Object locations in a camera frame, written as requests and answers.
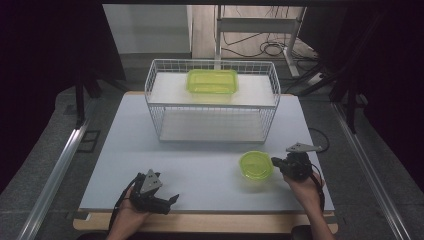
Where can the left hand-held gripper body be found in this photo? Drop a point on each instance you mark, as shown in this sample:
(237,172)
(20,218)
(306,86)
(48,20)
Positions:
(148,196)

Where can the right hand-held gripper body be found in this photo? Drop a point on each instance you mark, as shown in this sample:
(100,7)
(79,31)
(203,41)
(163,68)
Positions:
(296,166)

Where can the green round plastic bowl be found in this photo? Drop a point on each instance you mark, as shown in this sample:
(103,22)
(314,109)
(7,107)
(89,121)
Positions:
(256,165)

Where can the green rectangular plastic container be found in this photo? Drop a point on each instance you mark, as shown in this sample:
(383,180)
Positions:
(211,81)

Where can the person's right hand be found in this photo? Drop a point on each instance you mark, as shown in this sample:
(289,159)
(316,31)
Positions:
(303,190)

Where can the person's left hand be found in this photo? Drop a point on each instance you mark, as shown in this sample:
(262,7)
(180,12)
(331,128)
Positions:
(128,218)

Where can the black metal stand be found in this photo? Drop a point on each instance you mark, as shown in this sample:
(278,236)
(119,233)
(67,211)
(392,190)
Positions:
(350,110)
(79,106)

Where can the white power strip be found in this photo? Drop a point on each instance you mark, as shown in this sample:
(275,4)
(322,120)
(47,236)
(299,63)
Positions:
(315,79)

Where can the dark curtain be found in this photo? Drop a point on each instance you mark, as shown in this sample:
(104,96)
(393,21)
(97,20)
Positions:
(396,73)
(40,66)

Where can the white cabinet panel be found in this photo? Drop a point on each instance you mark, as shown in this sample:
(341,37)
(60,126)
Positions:
(146,30)

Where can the aluminium rail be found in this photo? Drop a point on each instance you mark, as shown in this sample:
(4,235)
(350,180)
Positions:
(56,170)
(366,166)

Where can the black floor bracket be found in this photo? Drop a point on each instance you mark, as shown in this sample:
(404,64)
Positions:
(90,131)

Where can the white metal desk frame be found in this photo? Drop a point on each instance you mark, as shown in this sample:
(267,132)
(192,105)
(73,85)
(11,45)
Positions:
(256,25)

